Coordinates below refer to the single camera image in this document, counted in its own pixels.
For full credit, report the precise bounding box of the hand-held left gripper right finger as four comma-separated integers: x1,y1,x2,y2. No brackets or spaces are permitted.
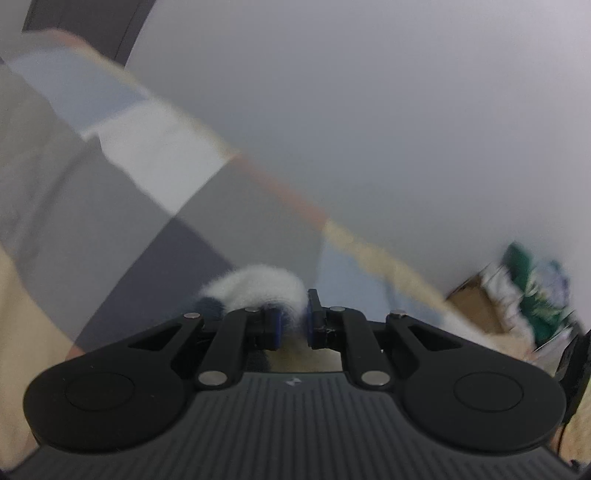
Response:
305,289,463,389

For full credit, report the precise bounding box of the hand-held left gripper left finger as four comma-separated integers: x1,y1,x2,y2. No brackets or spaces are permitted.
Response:
127,306,283,389

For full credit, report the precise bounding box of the white and navy fuzzy garment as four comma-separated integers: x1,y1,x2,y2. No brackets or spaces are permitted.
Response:
191,264,310,371

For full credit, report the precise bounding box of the cream bed sheet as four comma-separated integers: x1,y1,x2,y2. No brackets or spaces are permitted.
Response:
272,323,591,469

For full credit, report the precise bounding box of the green printed bag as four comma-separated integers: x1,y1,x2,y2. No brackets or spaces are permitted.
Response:
501,242,579,344

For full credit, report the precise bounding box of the crumpled white plastic bag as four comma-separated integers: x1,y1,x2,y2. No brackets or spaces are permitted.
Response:
480,265,527,324

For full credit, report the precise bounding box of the cardboard box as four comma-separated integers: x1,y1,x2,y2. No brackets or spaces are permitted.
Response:
445,272,509,335

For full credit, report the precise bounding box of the patchwork blanket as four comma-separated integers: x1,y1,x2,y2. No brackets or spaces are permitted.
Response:
0,28,504,467

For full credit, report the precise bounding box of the dark door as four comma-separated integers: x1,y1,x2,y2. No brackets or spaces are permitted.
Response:
22,0,154,70

